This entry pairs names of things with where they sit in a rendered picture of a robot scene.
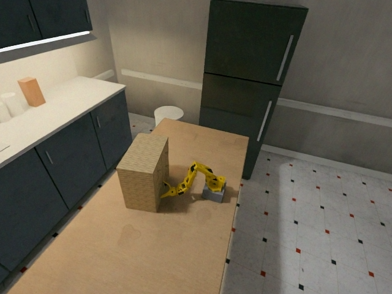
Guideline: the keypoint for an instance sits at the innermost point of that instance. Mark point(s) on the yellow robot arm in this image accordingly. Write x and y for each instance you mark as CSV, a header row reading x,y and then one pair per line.
x,y
210,178

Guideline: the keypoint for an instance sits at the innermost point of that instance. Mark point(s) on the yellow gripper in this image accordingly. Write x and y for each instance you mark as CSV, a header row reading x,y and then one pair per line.
x,y
172,190

